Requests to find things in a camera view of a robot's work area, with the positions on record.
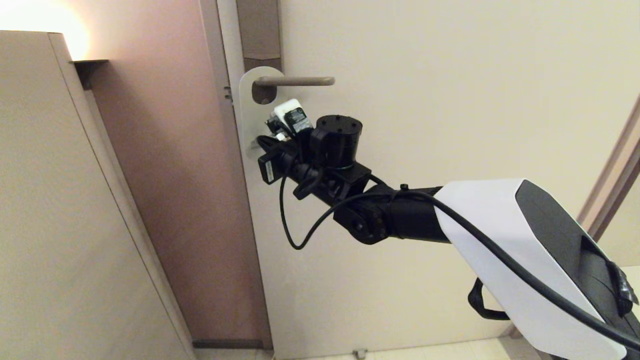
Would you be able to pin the grey floor door stop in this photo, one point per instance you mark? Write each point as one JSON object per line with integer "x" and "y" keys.
{"x": 359, "y": 353}

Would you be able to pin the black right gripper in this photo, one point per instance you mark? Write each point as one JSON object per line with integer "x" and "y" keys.
{"x": 295, "y": 167}

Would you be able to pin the dark wall lamp bracket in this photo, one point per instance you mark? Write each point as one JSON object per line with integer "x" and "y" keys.
{"x": 90, "y": 70}

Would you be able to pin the brown door lock plate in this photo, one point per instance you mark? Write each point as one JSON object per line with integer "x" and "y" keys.
{"x": 257, "y": 30}

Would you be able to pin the black right camera bracket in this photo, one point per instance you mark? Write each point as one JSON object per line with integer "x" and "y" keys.
{"x": 302, "y": 145}

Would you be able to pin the beige closet shelf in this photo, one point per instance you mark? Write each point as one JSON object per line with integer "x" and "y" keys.
{"x": 634, "y": 280}

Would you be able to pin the white and blue door hanger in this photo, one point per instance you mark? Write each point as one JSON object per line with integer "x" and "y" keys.
{"x": 247, "y": 115}

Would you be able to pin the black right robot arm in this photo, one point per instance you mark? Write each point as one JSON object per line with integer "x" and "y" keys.
{"x": 500, "y": 225}

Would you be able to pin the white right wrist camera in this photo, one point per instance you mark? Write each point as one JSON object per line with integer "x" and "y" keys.
{"x": 295, "y": 117}

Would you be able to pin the dark baseboard strip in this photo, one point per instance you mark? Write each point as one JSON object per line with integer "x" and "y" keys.
{"x": 227, "y": 344}

